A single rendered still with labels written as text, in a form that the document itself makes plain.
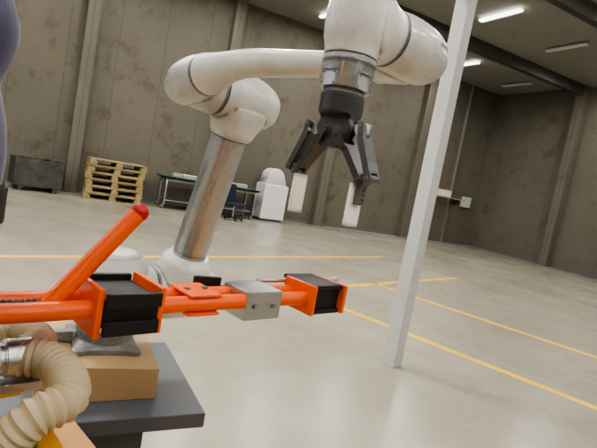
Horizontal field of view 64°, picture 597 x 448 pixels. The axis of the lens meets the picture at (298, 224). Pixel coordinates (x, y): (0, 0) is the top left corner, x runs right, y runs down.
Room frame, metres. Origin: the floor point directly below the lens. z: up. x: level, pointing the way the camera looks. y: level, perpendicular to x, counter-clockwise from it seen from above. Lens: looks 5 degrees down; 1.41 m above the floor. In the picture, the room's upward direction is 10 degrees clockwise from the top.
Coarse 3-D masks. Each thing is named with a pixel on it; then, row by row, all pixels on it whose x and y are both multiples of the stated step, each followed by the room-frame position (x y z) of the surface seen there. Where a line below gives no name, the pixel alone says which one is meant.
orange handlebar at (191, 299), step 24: (168, 288) 0.65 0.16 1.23; (192, 288) 0.65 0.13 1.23; (216, 288) 0.70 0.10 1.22; (288, 288) 0.80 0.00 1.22; (0, 312) 0.47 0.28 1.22; (24, 312) 0.48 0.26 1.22; (48, 312) 0.50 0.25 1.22; (72, 312) 0.51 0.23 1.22; (168, 312) 0.60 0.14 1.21; (192, 312) 0.63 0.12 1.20; (216, 312) 0.65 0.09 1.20
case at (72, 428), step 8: (64, 424) 0.74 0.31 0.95; (72, 424) 0.74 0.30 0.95; (56, 432) 0.71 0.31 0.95; (64, 432) 0.71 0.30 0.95; (72, 432) 0.72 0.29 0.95; (80, 432) 0.72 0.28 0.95; (64, 440) 0.69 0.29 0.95; (72, 440) 0.70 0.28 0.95; (80, 440) 0.70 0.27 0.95; (88, 440) 0.71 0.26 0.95
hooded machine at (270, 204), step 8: (272, 168) 14.75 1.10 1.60; (264, 176) 14.70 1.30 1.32; (272, 176) 14.46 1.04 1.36; (280, 176) 14.59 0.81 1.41; (264, 184) 14.41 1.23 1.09; (272, 184) 14.48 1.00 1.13; (280, 184) 14.61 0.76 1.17; (264, 192) 14.34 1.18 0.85; (272, 192) 14.46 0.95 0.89; (280, 192) 14.58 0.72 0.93; (256, 200) 14.76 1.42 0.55; (264, 200) 14.36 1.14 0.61; (272, 200) 14.48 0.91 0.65; (280, 200) 14.61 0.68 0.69; (256, 208) 14.66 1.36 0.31; (264, 208) 14.38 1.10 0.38; (272, 208) 14.50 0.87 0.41; (280, 208) 14.63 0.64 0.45; (256, 216) 14.59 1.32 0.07; (264, 216) 14.40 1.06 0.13; (272, 216) 14.52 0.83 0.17; (280, 216) 14.65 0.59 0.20
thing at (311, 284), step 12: (288, 276) 0.81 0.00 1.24; (300, 276) 0.83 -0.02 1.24; (312, 276) 0.85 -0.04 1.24; (300, 288) 0.79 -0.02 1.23; (312, 288) 0.77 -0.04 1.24; (324, 288) 0.79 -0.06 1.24; (336, 288) 0.81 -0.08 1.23; (312, 300) 0.77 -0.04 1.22; (324, 300) 0.80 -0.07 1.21; (336, 300) 0.82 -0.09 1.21; (312, 312) 0.77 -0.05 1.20; (324, 312) 0.80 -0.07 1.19; (336, 312) 0.82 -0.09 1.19
